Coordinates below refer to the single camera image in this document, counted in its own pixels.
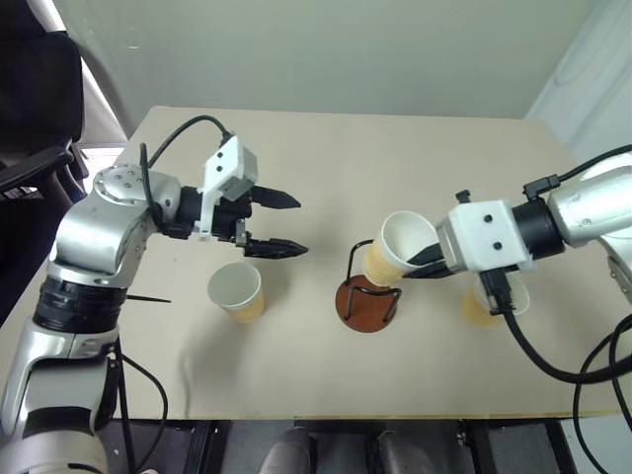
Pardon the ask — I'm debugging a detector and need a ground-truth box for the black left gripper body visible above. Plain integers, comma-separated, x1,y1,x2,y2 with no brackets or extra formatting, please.
210,186,259,246

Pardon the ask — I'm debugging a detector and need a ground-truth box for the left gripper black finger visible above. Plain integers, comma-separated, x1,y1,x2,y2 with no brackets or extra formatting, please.
251,186,302,209
241,236,310,260

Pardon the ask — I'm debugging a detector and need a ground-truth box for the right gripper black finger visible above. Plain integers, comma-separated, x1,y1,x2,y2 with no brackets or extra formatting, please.
405,241,444,266
407,261,453,282

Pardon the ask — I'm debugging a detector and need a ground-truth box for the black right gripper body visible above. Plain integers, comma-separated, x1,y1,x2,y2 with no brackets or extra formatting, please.
438,261,483,279

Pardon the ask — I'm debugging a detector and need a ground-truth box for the yellow and white paper cup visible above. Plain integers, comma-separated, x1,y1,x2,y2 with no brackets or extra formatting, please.
461,274,530,329
362,210,440,288
206,262,267,325

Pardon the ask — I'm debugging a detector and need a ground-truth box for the black office chair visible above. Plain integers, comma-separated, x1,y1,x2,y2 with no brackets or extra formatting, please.
0,0,93,322

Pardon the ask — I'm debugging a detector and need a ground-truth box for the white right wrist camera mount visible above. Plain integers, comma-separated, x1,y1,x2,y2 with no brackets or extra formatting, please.
434,198,537,276

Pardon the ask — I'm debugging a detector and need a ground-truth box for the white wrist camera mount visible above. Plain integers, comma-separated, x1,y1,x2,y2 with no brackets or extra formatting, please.
194,134,259,243
434,198,537,276

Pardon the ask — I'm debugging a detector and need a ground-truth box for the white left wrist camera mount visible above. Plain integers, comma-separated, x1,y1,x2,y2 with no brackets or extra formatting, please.
194,134,259,243

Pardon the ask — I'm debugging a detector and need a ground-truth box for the wire cup holder, brown base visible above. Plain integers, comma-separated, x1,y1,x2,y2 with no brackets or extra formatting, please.
335,238,404,335

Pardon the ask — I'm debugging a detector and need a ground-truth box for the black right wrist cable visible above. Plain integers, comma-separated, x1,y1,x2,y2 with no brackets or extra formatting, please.
481,269,632,474

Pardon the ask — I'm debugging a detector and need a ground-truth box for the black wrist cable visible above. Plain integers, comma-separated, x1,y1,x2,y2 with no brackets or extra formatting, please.
481,269,632,474
139,115,234,221

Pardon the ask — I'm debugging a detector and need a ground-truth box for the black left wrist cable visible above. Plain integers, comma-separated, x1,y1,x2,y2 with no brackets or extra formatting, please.
139,115,234,221

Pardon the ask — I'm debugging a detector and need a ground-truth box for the black cable with angled plug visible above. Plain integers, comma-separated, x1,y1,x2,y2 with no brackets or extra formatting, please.
522,144,632,201

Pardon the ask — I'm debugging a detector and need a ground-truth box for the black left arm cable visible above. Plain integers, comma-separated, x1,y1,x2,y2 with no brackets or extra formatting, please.
101,338,170,474

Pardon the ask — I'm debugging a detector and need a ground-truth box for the black table frame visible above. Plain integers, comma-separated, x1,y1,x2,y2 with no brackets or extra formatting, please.
113,419,579,474

